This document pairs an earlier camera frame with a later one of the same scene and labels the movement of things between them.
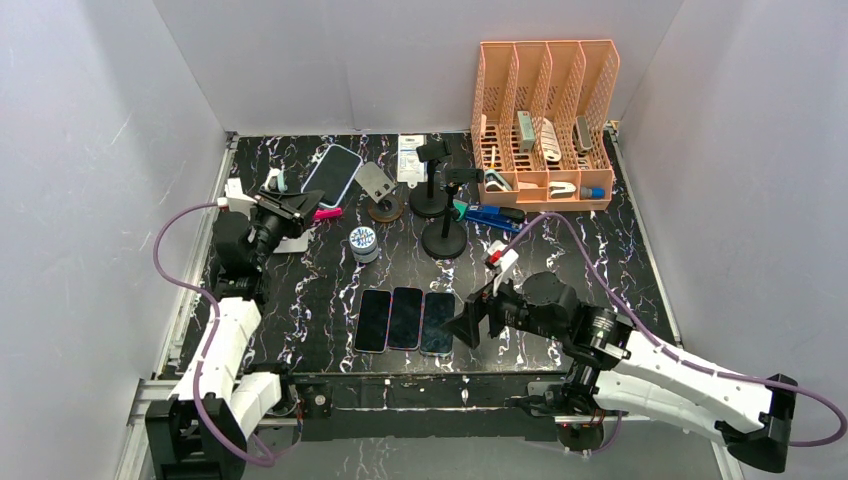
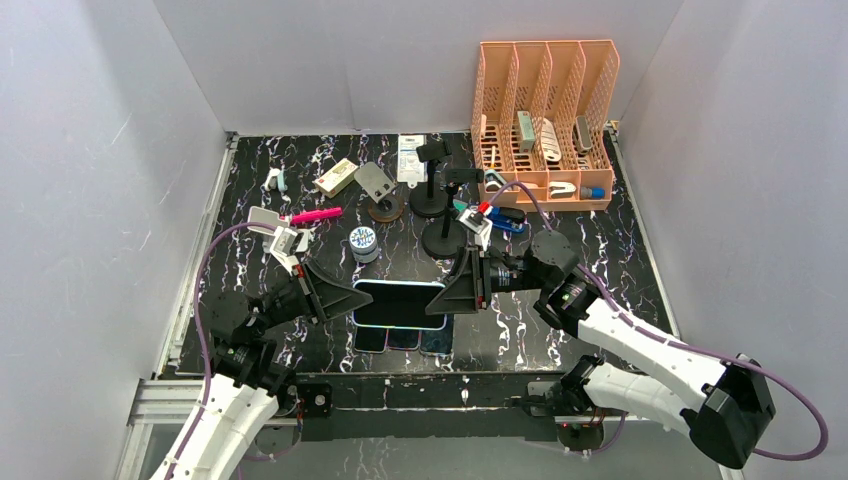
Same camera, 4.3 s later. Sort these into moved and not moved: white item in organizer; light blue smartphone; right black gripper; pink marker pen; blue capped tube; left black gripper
Moved: right black gripper; left black gripper; light blue smartphone
Not moved: pink marker pen; white item in organizer; blue capped tube
